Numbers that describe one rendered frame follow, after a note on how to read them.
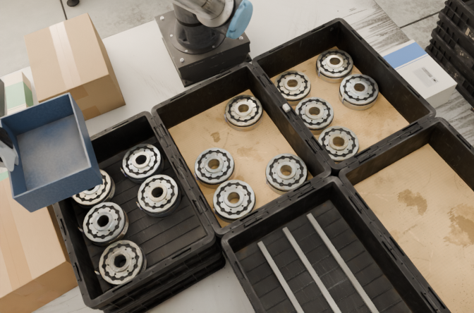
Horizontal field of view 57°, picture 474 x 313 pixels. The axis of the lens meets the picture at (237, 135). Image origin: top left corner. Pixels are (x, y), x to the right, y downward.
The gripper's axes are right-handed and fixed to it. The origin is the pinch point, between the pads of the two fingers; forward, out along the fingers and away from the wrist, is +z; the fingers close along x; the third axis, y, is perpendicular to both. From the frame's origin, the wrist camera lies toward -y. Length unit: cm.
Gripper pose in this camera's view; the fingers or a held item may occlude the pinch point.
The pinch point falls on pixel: (10, 159)
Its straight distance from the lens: 96.5
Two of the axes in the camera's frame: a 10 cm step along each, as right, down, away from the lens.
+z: 2.2, 4.7, 8.6
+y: 3.6, 7.8, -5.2
